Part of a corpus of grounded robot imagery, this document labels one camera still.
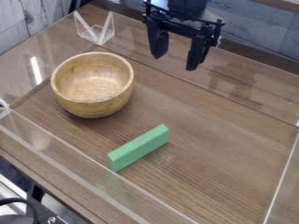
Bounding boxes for wooden bowl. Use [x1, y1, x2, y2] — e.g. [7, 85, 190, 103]
[50, 52, 134, 118]

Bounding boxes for black cable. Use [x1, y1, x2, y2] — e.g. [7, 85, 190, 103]
[0, 197, 35, 224]

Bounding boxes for black table frame bracket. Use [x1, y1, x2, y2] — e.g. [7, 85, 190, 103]
[26, 184, 69, 224]

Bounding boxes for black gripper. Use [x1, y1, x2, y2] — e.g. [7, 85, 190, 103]
[142, 0, 225, 71]

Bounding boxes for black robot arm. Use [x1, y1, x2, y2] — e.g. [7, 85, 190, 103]
[142, 0, 225, 71]

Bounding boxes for clear acrylic tray walls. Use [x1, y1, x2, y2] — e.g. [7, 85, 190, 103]
[0, 16, 299, 224]

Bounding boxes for green rectangular stick block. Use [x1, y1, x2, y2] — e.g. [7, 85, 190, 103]
[106, 124, 169, 172]

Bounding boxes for clear acrylic corner bracket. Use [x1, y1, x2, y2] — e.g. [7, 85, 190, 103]
[73, 10, 114, 46]

